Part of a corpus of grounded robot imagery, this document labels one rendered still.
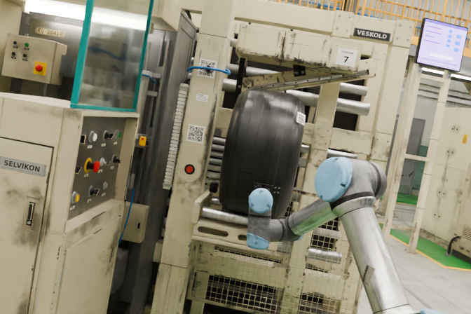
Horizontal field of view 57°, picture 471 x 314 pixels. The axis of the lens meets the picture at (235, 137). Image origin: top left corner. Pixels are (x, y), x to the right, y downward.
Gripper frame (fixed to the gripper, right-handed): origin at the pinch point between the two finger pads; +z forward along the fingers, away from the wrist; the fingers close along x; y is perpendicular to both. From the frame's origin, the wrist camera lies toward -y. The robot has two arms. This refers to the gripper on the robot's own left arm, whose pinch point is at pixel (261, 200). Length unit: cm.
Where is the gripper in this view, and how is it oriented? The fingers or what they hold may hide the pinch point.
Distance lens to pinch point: 174.3
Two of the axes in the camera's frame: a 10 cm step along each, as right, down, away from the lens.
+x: -9.8, -1.8, 0.8
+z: 0.7, 0.8, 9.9
